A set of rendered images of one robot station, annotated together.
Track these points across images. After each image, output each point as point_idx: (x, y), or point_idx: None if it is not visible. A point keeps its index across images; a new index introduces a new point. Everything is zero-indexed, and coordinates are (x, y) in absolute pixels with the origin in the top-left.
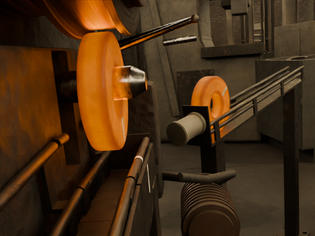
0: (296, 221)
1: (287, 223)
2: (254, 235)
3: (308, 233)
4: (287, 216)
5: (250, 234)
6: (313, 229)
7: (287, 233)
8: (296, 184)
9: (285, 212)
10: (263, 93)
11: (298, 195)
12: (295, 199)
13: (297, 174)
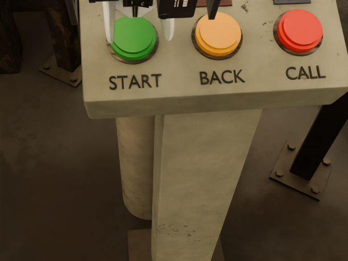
0: (302, 155)
1: (301, 145)
2: (291, 115)
3: (314, 196)
4: (306, 136)
5: (293, 109)
6: (339, 213)
7: (295, 156)
8: (331, 106)
9: (309, 129)
10: None
11: (333, 131)
12: (314, 123)
13: (347, 94)
